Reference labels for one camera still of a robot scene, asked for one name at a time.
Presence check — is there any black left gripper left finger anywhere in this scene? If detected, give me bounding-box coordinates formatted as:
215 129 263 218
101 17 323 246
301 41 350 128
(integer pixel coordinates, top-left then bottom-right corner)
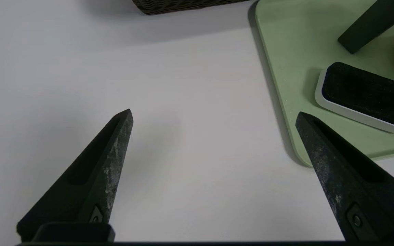
16 109 134 240

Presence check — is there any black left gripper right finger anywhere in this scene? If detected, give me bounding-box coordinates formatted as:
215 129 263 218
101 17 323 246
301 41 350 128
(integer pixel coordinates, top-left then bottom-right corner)
295 112 394 243

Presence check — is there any dark green pump bottle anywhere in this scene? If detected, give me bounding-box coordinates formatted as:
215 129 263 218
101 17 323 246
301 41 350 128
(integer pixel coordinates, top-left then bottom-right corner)
337 0 394 54

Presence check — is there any dark brown wicker basket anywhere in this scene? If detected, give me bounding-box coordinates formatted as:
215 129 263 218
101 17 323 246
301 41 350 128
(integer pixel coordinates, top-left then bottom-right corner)
131 0 252 15

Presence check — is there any light green plastic tray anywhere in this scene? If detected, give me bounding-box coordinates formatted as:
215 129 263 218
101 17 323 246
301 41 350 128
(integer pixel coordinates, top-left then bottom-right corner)
254 0 394 168

